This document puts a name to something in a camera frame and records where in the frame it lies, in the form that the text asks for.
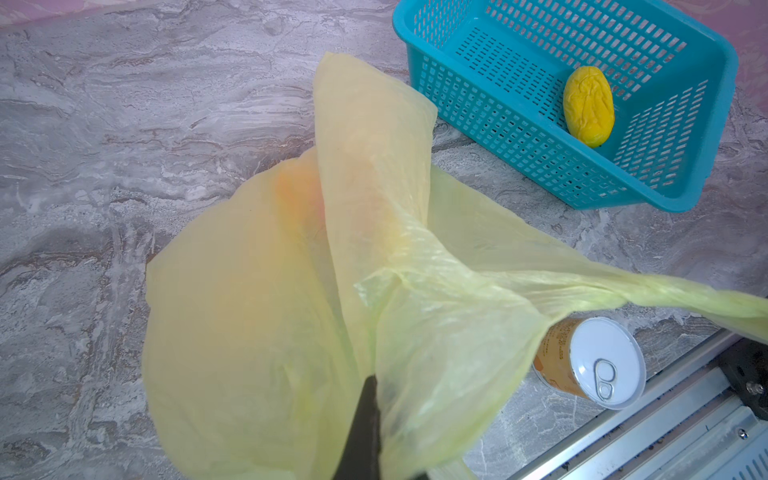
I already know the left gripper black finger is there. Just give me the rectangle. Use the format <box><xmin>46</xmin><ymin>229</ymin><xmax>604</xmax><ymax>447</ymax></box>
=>
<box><xmin>333</xmin><ymin>375</ymin><xmax>383</xmax><ymax>480</ymax></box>

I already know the yellow plastic bag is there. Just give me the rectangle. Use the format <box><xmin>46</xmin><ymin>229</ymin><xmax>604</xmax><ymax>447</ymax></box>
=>
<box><xmin>142</xmin><ymin>53</ymin><xmax>767</xmax><ymax>479</ymax></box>

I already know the teal plastic basket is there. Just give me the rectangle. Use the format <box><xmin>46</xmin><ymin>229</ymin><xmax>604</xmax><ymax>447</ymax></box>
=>
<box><xmin>393</xmin><ymin>0</ymin><xmax>738</xmax><ymax>213</ymax></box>

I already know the aluminium front rail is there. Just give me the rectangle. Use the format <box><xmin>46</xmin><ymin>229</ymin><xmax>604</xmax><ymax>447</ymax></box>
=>
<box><xmin>514</xmin><ymin>330</ymin><xmax>767</xmax><ymax>479</ymax></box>

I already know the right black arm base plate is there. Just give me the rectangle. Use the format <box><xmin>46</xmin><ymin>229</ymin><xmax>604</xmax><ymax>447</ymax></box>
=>
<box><xmin>718</xmin><ymin>339</ymin><xmax>767</xmax><ymax>420</ymax></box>

